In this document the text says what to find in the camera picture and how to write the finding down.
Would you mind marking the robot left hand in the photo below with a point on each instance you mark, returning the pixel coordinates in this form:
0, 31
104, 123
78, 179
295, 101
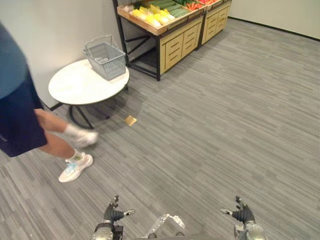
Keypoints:
114, 213

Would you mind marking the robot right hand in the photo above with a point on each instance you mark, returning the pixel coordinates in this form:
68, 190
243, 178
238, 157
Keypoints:
242, 213

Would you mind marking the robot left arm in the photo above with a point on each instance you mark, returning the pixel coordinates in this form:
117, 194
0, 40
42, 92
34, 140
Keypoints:
107, 232

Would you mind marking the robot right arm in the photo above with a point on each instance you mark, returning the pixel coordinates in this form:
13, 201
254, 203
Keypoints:
250, 231

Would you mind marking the grey plastic shopping basket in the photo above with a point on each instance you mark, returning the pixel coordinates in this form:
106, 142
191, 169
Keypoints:
107, 60

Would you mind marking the brass floor socket plate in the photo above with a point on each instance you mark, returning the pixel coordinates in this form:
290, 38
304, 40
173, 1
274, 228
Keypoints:
130, 121

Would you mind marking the white round table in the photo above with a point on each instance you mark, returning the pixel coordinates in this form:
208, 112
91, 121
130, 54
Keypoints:
82, 85

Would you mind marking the person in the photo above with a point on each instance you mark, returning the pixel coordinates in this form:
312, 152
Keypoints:
17, 100

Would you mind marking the wide yellow drawer cabinet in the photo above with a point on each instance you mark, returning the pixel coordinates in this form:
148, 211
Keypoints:
180, 47

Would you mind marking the long wooden produce tray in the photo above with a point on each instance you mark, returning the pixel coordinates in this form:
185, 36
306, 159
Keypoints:
160, 29

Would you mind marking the narrow yellow drawer cabinet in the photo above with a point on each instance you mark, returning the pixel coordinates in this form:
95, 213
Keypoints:
215, 22

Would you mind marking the yellow napa cabbage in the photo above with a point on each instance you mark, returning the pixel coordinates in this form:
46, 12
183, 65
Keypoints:
155, 9
148, 19
166, 12
160, 18
136, 12
144, 10

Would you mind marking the short wooden produce tray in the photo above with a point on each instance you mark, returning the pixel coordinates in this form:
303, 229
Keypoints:
212, 5

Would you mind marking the green cucumber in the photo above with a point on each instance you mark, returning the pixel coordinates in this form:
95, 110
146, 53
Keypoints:
161, 3
179, 12
172, 7

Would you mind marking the orange carrot pile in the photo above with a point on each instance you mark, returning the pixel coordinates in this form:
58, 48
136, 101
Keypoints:
193, 6

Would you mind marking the red tomatoes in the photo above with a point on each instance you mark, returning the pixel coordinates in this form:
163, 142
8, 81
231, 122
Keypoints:
208, 1

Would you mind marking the dark leafy greens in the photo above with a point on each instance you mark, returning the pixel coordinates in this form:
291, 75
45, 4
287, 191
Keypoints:
183, 2

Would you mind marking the black metal stand frame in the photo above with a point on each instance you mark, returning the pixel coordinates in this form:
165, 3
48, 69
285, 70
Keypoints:
157, 57

